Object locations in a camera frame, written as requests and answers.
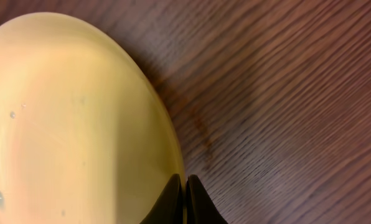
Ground yellow plate with small stain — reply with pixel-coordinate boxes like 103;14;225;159
0;12;184;223

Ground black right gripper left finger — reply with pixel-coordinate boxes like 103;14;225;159
141;174;182;224

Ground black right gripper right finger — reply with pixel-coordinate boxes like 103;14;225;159
185;174;228;224

